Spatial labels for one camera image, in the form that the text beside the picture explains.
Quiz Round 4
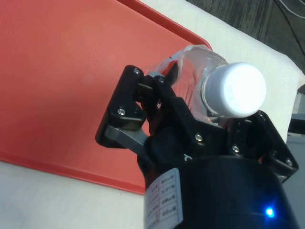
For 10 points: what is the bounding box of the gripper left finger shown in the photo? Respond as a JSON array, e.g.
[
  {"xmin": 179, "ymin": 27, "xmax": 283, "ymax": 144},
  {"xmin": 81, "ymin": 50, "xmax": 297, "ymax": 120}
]
[{"xmin": 95, "ymin": 64, "xmax": 227, "ymax": 168}]

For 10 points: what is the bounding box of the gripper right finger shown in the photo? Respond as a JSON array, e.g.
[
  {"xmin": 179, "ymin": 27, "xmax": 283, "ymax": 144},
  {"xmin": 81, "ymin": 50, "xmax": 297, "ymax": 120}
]
[{"xmin": 225, "ymin": 110, "xmax": 300, "ymax": 185}]

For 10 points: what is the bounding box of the clear plastic bottle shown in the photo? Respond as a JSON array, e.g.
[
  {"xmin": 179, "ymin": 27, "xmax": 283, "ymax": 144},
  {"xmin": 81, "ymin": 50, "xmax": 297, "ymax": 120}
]
[{"xmin": 149, "ymin": 44, "xmax": 267, "ymax": 125}]

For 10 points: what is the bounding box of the red tray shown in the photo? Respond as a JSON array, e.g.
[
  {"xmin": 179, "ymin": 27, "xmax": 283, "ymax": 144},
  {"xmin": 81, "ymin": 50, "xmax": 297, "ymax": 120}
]
[{"xmin": 0, "ymin": 0, "xmax": 213, "ymax": 196}]

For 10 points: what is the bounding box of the black cable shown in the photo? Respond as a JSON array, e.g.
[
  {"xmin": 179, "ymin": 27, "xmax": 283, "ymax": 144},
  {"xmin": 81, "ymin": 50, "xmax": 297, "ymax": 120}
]
[{"xmin": 273, "ymin": 0, "xmax": 305, "ymax": 56}]

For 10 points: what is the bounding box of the white cable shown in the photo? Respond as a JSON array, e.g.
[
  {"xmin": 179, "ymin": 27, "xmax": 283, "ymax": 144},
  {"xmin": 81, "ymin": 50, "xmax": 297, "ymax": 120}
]
[{"xmin": 278, "ymin": 0, "xmax": 305, "ymax": 18}]

